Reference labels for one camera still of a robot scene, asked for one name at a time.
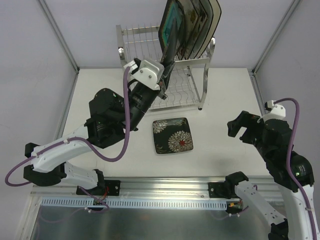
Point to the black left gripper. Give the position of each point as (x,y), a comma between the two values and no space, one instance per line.
(155,92)

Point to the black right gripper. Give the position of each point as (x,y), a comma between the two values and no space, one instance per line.
(249,128)

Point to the dark floral square plate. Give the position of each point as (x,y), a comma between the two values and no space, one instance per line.
(169,53)

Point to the round silver-rimmed plate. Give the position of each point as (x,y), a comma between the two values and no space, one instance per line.
(181,31)

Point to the black square plate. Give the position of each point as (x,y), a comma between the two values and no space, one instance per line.
(170,12)

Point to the colourful flower plate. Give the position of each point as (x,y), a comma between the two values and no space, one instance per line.
(196,27)
(190,17)

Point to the white square plate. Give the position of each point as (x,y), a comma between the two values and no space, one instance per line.
(216,10)
(206,20)

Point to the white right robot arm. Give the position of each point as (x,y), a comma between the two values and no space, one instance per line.
(294,177)

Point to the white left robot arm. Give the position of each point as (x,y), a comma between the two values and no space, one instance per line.
(106,133)

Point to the stainless steel dish rack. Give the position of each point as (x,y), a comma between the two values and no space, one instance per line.
(188,85)

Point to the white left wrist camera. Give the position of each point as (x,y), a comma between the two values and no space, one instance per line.
(147,71)

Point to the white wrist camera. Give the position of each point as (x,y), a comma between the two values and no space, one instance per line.
(273,111)
(147,71)

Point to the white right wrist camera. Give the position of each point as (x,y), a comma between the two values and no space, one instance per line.
(273,111)

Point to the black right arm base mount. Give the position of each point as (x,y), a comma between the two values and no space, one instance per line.
(226,189)

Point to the aluminium rail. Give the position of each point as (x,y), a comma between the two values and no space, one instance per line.
(186,188)

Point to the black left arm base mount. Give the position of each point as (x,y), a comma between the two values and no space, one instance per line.
(110,187)

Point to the white slotted cable duct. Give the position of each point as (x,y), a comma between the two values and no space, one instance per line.
(126,203)

